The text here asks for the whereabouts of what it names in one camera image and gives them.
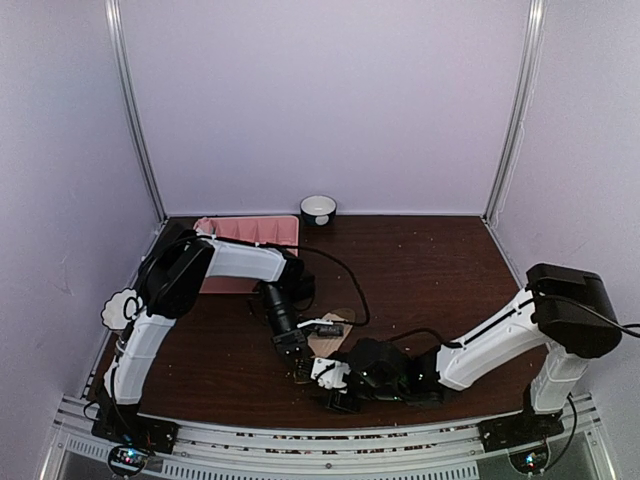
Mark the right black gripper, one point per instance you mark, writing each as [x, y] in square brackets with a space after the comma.
[335, 402]

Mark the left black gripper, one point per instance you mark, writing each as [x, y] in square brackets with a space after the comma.
[295, 340]

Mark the beige striped ribbed sock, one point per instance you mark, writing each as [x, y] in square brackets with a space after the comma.
[324, 347]

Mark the pink sock with teal patches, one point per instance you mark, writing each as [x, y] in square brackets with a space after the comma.
[204, 225]

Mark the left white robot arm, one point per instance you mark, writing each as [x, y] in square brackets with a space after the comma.
[167, 287]

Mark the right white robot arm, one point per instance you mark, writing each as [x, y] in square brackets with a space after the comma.
[567, 310]

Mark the pink divided organizer tray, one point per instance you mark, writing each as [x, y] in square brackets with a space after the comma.
[281, 230]

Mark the black and white bowl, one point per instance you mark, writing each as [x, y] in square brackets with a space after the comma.
[318, 210]

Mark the white fluted bowl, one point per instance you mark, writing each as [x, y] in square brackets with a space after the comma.
[121, 309]

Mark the right round control board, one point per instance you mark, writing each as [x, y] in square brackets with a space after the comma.
[530, 462]

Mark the round control board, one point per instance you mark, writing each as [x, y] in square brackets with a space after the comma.
[530, 462]
[124, 460]

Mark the left round control board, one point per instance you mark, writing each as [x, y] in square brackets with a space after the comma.
[124, 460]

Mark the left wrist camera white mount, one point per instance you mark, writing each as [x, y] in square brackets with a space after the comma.
[322, 328]

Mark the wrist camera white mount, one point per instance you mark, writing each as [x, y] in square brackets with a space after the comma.
[330, 374]
[322, 328]

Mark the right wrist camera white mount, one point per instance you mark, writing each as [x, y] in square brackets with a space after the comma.
[330, 374]

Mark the aluminium front rail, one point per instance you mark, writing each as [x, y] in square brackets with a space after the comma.
[444, 450]

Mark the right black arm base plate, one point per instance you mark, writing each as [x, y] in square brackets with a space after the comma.
[519, 429]

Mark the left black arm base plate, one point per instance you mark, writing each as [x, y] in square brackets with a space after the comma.
[145, 433]

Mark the left aluminium frame post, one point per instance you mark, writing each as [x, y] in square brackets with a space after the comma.
[132, 114]

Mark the aluminium frame post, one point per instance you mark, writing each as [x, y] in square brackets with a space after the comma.
[515, 127]
[132, 114]

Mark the right aluminium frame post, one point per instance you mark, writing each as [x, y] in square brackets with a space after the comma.
[515, 127]

